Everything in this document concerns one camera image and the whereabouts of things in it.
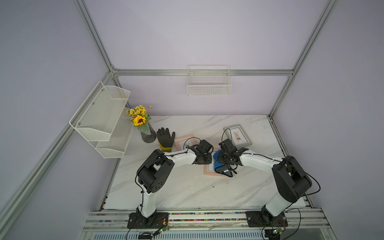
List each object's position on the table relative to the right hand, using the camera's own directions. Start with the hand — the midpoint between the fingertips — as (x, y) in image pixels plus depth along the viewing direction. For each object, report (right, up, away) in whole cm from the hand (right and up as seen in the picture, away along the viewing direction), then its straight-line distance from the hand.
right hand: (221, 160), depth 94 cm
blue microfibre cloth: (-2, -3, -7) cm, 8 cm away
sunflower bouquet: (-49, +26, -8) cm, 56 cm away
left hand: (-9, 0, 0) cm, 9 cm away
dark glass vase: (-49, +13, +6) cm, 51 cm away
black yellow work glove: (-38, +12, +10) cm, 41 cm away
